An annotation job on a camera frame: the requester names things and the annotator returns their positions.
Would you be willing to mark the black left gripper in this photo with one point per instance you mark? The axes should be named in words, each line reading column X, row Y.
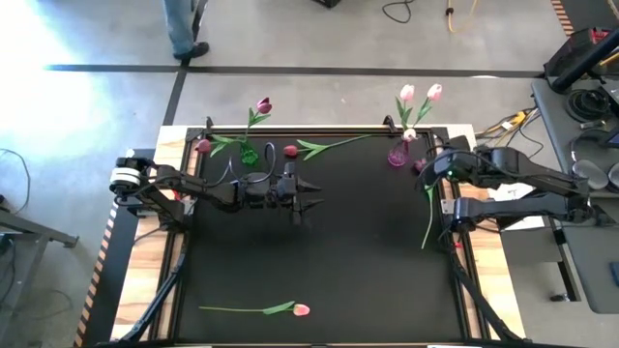
column 285, row 191

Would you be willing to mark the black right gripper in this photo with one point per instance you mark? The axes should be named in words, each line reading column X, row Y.
column 454, row 164

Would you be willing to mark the pale pink artificial tulip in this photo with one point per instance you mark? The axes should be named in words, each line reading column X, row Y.
column 409, row 134

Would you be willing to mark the dark maroon artificial tulip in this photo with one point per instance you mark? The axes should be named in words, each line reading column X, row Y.
column 264, row 105

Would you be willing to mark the pink orange artificial tulip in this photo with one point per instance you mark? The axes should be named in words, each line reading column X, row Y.
column 301, row 309

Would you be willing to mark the dark red artificial tulip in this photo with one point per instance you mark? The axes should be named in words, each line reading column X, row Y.
column 203, row 146

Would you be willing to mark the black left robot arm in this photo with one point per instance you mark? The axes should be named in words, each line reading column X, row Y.
column 193, row 186

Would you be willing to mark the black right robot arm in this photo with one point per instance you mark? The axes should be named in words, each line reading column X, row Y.
column 522, row 179

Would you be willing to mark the pink glass vase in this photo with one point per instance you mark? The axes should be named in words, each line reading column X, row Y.
column 399, row 154

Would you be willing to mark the green glass vase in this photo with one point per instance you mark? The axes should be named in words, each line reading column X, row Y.
column 249, row 155

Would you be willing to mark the pink tulip right side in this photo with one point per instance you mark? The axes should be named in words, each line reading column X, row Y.
column 419, row 165

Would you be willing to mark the bright red artificial tulip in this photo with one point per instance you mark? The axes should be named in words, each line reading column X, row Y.
column 290, row 150

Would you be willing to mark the black table mat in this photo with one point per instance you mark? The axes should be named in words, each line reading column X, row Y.
column 314, row 251

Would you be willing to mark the white paper sheet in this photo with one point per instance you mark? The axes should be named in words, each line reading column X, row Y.
column 503, row 192

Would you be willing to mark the small red clip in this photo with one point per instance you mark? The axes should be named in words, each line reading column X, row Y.
column 454, row 244

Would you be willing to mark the grey over-ear headphones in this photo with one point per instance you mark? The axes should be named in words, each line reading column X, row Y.
column 590, row 174

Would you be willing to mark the grey side desk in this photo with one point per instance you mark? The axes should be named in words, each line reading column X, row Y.
column 595, row 241

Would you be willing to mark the black desk caster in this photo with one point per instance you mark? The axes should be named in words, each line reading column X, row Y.
column 560, row 297

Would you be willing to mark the black and red box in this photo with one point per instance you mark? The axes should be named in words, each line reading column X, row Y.
column 570, row 48

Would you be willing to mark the black floor object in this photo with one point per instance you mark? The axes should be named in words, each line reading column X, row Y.
column 328, row 2

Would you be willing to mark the black striped-edge floor mat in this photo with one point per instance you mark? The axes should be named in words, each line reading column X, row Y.
column 118, row 251

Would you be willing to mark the person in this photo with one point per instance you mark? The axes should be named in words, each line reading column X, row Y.
column 181, row 29

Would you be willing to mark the grey metal desk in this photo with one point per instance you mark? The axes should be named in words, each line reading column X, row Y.
column 34, row 232

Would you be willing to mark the black frame clamp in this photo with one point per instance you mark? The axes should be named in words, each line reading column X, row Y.
column 388, row 122
column 209, row 123

